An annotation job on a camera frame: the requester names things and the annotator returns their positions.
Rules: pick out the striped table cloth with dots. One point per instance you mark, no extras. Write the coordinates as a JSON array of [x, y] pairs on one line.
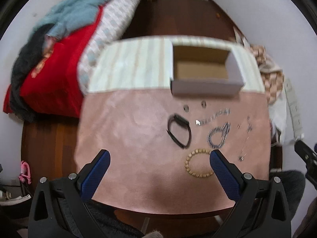
[[145, 63]]

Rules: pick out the white cardboard box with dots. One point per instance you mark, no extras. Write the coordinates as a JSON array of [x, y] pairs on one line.
[[205, 72]]

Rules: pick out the white plastic bag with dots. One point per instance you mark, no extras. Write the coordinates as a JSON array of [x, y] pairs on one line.
[[278, 116]]

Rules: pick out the pink object on floor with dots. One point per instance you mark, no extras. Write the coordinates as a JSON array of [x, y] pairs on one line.
[[25, 173]]

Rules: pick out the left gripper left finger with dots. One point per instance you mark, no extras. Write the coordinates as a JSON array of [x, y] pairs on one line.
[[92, 174]]

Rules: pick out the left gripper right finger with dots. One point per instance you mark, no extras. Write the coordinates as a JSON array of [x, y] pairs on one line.
[[232, 180]]

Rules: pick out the black smart watch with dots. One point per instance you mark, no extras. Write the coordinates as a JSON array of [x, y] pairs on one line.
[[178, 128]]

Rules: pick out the white power strip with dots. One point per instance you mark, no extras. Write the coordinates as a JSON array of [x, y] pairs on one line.
[[293, 107]]

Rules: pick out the pink suede table cloth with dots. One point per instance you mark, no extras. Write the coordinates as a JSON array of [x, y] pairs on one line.
[[149, 173]]

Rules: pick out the checkered mattress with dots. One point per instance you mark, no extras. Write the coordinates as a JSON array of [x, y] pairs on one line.
[[115, 19]]

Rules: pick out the checkered brown cloth pile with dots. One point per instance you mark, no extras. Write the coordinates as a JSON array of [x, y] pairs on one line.
[[272, 74]]

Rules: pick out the blue quilt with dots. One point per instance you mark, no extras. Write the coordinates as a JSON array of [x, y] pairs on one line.
[[70, 15]]

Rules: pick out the red bed blanket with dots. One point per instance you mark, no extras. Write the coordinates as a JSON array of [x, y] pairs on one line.
[[51, 87]]

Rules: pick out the black garment on bed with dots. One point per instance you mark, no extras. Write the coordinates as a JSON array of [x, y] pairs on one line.
[[29, 56]]

